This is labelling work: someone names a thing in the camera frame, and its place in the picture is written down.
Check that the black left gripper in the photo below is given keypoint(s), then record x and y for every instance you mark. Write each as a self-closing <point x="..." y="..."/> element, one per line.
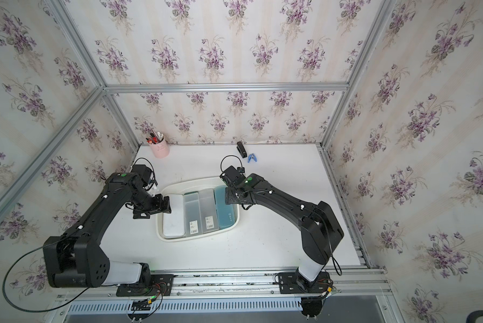
<point x="157" y="206"/>

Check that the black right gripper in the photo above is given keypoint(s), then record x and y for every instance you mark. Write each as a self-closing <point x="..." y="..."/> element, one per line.
<point x="228" y="200"/>

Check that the white pencil case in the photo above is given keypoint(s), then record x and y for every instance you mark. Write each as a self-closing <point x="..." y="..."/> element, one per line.
<point x="173" y="222"/>

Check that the light blue pencil case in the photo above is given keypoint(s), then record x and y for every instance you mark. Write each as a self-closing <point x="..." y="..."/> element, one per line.
<point x="225" y="213"/>

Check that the white storage basin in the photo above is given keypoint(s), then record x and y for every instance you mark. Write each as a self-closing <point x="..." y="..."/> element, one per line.
<point x="193" y="186"/>

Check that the clear plastic box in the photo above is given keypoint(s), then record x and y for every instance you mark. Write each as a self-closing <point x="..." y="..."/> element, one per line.
<point x="200" y="213"/>

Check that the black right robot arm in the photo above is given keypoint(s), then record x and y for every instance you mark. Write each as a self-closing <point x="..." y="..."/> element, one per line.
<point x="320" y="230"/>

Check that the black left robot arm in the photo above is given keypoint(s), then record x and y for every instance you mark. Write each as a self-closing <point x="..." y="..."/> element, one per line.
<point x="75" y="259"/>

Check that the blue tape roll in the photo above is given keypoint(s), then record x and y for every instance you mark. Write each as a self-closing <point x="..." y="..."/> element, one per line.
<point x="252" y="158"/>

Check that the black stapler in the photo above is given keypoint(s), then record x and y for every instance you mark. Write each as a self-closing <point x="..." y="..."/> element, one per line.
<point x="241" y="149"/>

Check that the pink pen cup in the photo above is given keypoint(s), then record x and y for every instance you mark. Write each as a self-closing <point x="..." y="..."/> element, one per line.
<point x="160" y="150"/>

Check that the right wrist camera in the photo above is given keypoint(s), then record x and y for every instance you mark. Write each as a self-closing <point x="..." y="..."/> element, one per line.
<point x="232" y="177"/>

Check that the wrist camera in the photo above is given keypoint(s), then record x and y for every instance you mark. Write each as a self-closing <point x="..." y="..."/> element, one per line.
<point x="232" y="177"/>
<point x="146" y="174"/>

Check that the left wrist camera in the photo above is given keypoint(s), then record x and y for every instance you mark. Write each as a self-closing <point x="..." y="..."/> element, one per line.
<point x="146" y="174"/>

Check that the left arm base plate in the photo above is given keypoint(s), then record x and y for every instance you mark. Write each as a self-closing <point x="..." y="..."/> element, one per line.
<point x="158" y="284"/>

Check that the aluminium front rail frame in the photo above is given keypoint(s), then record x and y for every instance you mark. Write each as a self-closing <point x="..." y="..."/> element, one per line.
<point x="358" y="295"/>

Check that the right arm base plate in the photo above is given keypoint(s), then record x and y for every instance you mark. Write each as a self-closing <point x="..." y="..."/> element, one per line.
<point x="294" y="283"/>

